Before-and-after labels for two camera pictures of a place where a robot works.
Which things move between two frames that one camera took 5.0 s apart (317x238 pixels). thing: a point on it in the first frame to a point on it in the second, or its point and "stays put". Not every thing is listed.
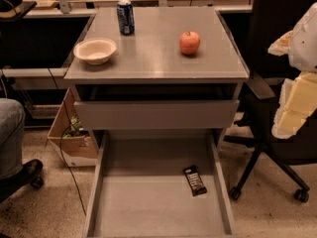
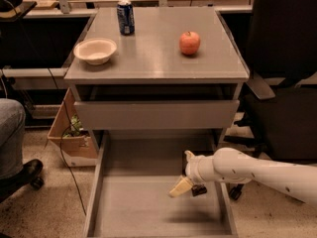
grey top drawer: (164, 114) stays put
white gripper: (304, 47) to (192, 170)
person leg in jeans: (12, 132) stays put
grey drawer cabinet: (150, 83) stays put
